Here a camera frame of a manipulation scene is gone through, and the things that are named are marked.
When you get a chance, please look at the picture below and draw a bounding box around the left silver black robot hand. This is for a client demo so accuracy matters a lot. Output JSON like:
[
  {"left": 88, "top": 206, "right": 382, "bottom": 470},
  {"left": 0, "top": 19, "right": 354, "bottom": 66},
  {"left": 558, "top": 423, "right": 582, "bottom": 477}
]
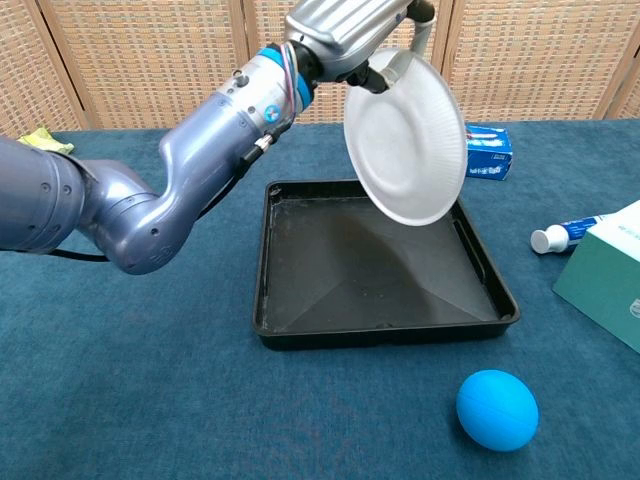
[{"left": 284, "top": 0, "right": 437, "bottom": 96}]

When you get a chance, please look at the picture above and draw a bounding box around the white paper plate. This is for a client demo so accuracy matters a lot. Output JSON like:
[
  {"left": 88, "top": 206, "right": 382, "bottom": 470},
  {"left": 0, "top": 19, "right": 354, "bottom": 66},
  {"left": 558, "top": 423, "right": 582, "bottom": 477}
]
[{"left": 342, "top": 47, "right": 470, "bottom": 227}]

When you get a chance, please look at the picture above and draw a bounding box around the black square plastic tray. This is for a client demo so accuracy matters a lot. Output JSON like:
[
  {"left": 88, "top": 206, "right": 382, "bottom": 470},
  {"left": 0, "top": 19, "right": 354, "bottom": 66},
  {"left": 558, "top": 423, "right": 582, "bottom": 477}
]
[{"left": 251, "top": 178, "right": 521, "bottom": 351}]

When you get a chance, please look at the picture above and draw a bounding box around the woven wooden folding screen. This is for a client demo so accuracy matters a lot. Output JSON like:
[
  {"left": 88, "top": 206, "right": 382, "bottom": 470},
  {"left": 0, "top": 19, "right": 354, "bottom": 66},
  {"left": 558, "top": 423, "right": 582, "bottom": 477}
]
[{"left": 0, "top": 0, "right": 640, "bottom": 144}]

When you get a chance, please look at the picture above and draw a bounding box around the blue pink cookie box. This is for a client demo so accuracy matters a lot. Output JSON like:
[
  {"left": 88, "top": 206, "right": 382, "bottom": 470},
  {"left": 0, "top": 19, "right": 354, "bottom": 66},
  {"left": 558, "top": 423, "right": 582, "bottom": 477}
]
[{"left": 463, "top": 124, "right": 515, "bottom": 181}]

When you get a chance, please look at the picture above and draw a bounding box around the white blue toothpaste tube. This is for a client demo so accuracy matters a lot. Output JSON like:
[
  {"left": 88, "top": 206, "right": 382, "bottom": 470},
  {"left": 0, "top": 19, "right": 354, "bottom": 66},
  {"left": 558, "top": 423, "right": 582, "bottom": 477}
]
[{"left": 530, "top": 213, "right": 614, "bottom": 255}]

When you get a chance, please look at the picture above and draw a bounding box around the yellow-green snack packet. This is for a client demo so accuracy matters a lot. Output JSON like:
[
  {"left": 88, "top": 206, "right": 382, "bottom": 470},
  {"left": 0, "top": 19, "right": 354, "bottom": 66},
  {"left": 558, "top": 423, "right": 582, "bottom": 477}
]
[{"left": 17, "top": 127, "right": 75, "bottom": 155}]

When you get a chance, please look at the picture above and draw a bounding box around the teal product carton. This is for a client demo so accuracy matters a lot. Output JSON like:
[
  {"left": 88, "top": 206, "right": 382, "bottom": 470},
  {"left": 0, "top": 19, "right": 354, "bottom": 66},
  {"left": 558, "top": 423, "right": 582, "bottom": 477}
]
[{"left": 552, "top": 199, "right": 640, "bottom": 354}]

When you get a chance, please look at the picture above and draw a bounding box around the dark blue felt table cover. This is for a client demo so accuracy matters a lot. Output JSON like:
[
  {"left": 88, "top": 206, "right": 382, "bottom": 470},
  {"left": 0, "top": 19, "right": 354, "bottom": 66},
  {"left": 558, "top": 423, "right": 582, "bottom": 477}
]
[{"left": 0, "top": 117, "right": 640, "bottom": 480}]

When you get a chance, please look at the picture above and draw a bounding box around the blue rubber ball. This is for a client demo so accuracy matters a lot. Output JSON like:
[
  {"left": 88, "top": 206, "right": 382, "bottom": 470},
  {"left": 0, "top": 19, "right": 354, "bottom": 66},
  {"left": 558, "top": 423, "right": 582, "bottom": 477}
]
[{"left": 455, "top": 369, "right": 540, "bottom": 453}]

